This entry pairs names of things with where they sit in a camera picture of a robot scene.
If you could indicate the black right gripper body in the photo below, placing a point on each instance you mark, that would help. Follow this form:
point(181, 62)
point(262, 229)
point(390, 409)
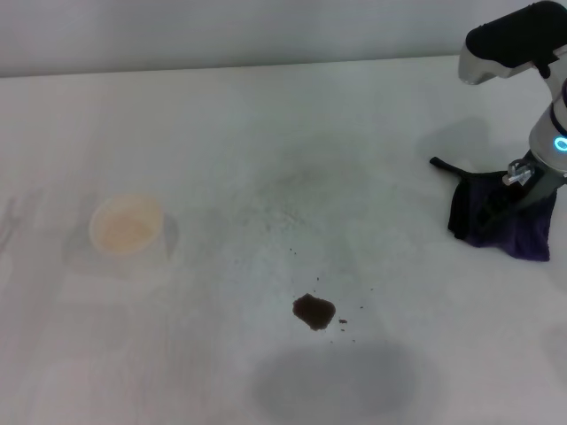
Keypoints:
point(538, 188)

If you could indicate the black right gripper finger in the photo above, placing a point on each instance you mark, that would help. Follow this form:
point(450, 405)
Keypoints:
point(494, 210)

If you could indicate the purple rag with black edge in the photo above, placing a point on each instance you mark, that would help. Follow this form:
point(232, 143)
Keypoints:
point(527, 239)

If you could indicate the white paper cup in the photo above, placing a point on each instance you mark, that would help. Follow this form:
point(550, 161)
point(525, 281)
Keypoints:
point(128, 234)

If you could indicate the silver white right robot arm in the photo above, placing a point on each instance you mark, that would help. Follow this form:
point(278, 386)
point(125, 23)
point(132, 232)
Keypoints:
point(514, 40)

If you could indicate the dark brown liquid stain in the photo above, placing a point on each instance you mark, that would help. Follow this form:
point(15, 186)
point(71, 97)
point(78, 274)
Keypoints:
point(313, 311)

